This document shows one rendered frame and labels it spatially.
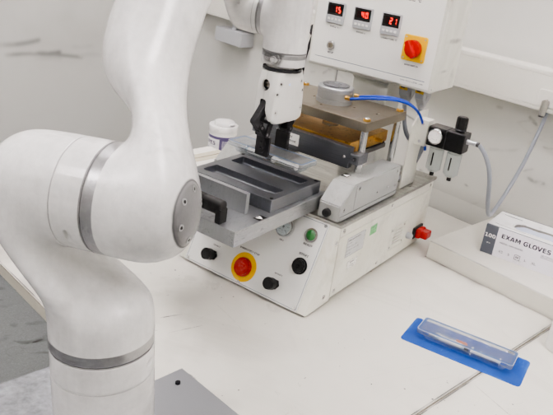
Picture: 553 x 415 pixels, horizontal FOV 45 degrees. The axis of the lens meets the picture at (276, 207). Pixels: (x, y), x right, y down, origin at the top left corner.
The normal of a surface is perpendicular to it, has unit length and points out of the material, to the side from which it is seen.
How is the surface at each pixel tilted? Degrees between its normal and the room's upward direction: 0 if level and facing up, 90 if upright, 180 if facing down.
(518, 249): 90
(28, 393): 0
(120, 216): 79
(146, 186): 57
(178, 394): 3
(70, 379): 91
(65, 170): 48
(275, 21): 90
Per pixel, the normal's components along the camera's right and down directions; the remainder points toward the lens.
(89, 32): 0.68, 0.36
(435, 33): -0.58, 0.25
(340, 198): -0.29, -0.54
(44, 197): -0.27, 0.14
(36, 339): 0.13, -0.91
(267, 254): -0.48, -0.17
